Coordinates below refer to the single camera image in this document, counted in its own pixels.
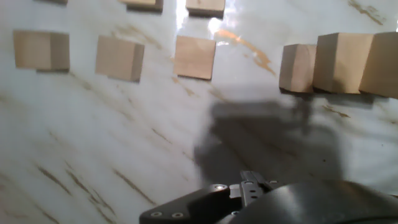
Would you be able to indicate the marble pattern mat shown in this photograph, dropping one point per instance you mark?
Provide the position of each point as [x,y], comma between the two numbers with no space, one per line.
[93,124]

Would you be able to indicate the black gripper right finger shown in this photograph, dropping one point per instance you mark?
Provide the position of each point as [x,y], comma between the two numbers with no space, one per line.
[250,188]

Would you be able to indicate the large wooden cube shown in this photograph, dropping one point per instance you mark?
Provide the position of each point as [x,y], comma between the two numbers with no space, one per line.
[297,68]
[119,57]
[205,7]
[194,56]
[42,49]
[381,63]
[143,3]
[342,62]

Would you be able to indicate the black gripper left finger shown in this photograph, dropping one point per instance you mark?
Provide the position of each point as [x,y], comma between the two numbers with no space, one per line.
[192,205]

